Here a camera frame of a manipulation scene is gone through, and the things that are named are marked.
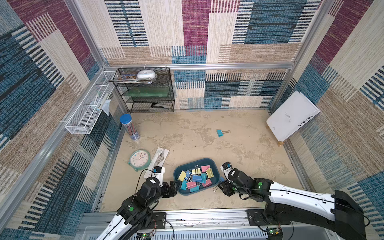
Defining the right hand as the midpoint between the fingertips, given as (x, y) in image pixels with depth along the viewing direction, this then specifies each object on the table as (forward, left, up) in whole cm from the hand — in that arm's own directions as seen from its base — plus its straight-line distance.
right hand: (220, 183), depth 80 cm
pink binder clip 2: (0, +16, -2) cm, 16 cm away
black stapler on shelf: (+55, +43, +6) cm, 70 cm away
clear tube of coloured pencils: (+32, +53, +15) cm, 64 cm away
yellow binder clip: (+6, +5, -1) cm, 8 cm away
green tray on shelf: (+52, +44, +21) cm, 71 cm away
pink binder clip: (+1, +6, -3) cm, 7 cm away
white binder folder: (+33, -44, +16) cm, 57 cm away
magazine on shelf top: (+53, +51, +29) cm, 79 cm away
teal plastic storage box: (+4, +13, -2) cm, 14 cm away
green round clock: (+15, +47, -2) cm, 49 cm away
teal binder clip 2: (+3, +9, -1) cm, 10 cm away
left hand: (0, +24, +2) cm, 24 cm away
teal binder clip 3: (-2, +14, -3) cm, 14 cm away
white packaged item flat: (+15, +37, -4) cm, 40 cm away
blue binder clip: (+6, +18, -3) cm, 19 cm away
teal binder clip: (0, +20, -3) cm, 20 cm away
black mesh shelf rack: (+62, +55, 0) cm, 82 cm away
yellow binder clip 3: (+4, +21, -1) cm, 21 cm away
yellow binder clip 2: (+7, +13, -2) cm, 15 cm away
